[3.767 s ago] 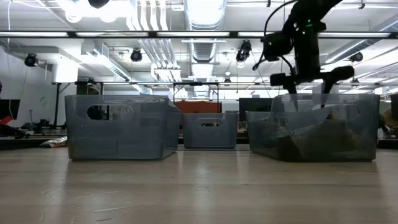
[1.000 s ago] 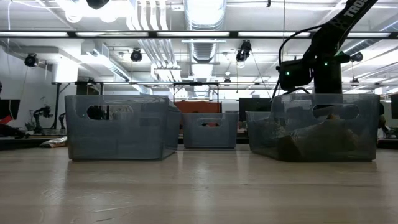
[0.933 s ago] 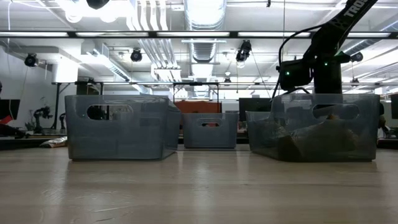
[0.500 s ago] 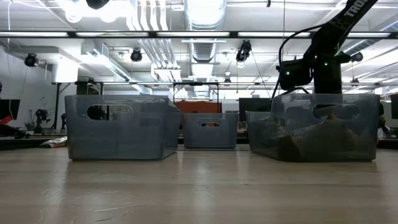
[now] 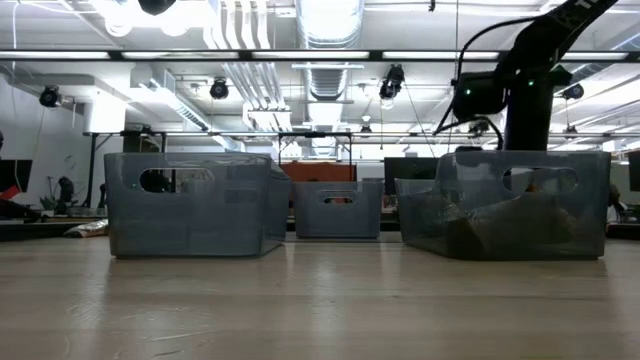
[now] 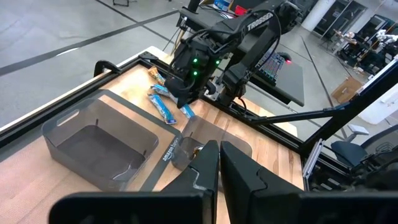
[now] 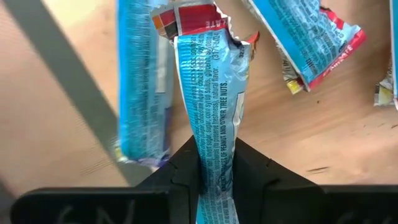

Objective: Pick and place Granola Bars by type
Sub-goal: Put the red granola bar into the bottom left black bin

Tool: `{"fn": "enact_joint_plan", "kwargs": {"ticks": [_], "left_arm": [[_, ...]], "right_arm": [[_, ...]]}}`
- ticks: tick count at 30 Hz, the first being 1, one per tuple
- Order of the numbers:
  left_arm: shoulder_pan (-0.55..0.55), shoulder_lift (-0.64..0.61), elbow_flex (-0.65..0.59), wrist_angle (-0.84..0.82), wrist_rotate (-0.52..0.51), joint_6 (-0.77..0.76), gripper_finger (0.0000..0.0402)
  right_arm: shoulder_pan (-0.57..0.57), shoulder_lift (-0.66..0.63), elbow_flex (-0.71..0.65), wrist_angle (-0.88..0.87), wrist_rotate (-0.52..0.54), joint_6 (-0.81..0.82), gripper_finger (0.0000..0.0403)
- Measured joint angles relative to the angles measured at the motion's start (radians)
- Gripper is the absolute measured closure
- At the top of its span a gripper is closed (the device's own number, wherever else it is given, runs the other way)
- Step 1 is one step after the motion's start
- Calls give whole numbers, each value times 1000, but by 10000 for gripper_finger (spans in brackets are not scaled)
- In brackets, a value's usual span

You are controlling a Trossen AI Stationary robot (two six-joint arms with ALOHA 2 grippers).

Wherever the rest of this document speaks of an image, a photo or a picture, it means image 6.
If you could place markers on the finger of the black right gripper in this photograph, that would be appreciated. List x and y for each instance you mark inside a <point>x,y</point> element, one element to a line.
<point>194,93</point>
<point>175,90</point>

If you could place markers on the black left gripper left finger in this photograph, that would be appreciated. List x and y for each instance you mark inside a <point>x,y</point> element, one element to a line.
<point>124,208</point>

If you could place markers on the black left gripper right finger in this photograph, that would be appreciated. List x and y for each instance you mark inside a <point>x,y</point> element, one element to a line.
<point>311,208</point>

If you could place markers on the bright blue snack bar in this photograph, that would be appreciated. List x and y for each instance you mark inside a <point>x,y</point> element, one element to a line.
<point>162,109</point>
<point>160,90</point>
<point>187,111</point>

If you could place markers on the orange granola bar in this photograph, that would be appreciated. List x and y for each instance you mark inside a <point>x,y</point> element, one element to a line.
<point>155,74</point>

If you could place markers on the snack bars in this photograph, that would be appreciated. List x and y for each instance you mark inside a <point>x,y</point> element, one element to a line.
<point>197,151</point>

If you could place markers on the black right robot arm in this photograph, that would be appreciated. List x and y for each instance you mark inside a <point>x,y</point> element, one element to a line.
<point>248,29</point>

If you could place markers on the grey translucent plastic bin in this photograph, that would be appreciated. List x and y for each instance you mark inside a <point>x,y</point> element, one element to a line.
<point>93,149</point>
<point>217,133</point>

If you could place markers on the grey side desk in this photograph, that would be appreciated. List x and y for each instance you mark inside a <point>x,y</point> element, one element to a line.
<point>199,18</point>

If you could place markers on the white blue container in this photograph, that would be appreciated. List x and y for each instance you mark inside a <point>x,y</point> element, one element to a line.
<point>222,4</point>

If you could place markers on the black office chair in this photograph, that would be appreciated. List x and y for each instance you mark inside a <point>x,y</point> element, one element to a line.
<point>351,149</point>

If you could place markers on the backlit rainbow keyboard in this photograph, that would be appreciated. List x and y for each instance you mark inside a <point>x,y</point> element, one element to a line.
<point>272,67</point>

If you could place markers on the black clamp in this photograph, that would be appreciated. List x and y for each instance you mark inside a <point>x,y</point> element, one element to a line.
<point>105,66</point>

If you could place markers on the black computer mouse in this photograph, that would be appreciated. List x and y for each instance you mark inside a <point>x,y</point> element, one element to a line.
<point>285,57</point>

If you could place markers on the black keyboard with tray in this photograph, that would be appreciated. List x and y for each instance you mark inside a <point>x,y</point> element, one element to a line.
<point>292,84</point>

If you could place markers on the cardboard box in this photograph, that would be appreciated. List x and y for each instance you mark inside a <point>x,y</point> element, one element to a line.
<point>346,90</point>

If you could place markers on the silver metal bracket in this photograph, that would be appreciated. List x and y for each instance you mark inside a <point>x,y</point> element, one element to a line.
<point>312,161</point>

